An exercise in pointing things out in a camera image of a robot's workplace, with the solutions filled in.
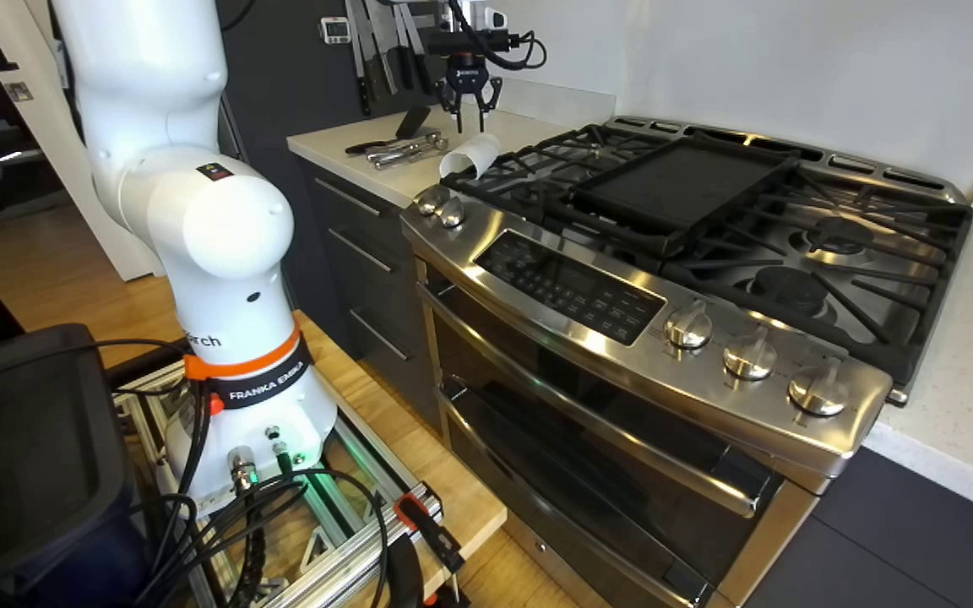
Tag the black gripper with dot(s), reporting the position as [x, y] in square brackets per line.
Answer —
[470, 83]

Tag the white cloth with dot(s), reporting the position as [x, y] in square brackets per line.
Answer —
[468, 156]

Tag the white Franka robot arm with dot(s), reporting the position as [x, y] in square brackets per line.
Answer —
[202, 225]

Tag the black griddle tray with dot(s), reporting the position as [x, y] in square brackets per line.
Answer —
[675, 187]

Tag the metal ice cream scoop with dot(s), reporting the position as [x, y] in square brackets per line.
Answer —
[421, 156]
[403, 142]

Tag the silver stove knob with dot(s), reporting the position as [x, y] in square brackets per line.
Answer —
[425, 208]
[746, 359]
[686, 330]
[451, 217]
[817, 392]

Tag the white kitchen timer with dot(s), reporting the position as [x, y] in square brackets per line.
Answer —
[336, 31]

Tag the dark grey drawer cabinet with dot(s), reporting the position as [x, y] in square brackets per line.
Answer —
[354, 280]

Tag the stainless steel gas range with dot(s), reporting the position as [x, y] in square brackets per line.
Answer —
[622, 374]

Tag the black plastic bin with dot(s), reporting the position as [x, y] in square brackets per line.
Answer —
[24, 474]

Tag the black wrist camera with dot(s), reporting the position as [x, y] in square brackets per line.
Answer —
[465, 43]

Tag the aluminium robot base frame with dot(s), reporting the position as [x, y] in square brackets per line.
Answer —
[327, 552]

